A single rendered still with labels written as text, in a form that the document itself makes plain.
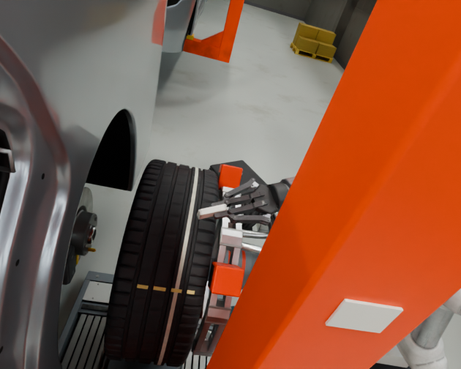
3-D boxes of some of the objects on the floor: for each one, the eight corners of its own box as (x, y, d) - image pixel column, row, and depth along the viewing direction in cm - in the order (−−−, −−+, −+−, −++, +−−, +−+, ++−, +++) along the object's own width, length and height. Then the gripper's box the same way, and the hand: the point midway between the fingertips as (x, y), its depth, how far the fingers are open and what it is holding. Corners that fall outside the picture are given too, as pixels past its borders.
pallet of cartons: (331, 64, 831) (342, 39, 794) (293, 53, 818) (302, 26, 781) (325, 56, 893) (335, 32, 856) (289, 45, 880) (298, 21, 843)
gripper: (287, 222, 85) (203, 244, 77) (270, 180, 90) (189, 197, 82) (300, 212, 79) (208, 235, 70) (280, 167, 84) (193, 183, 75)
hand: (211, 211), depth 77 cm, fingers closed
